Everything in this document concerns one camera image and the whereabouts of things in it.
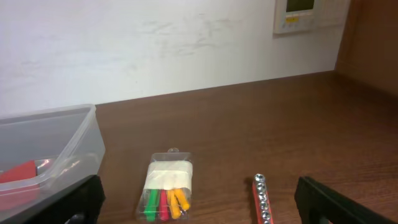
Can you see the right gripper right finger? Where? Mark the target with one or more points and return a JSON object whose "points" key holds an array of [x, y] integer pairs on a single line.
{"points": [[317, 204]]}

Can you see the orange scraper wooden handle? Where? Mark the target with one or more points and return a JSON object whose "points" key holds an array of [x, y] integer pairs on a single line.
{"points": [[14, 197]]}

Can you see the clear plastic container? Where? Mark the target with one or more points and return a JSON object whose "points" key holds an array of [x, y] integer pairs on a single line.
{"points": [[65, 143]]}

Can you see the white wall control panel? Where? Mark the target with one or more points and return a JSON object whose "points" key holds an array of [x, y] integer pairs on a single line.
{"points": [[303, 15]]}

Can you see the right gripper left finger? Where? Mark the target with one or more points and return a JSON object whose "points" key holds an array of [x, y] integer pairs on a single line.
{"points": [[79, 203]]}

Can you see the clear pack coloured wall plugs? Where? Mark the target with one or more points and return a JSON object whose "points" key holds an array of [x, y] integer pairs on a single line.
{"points": [[167, 192]]}

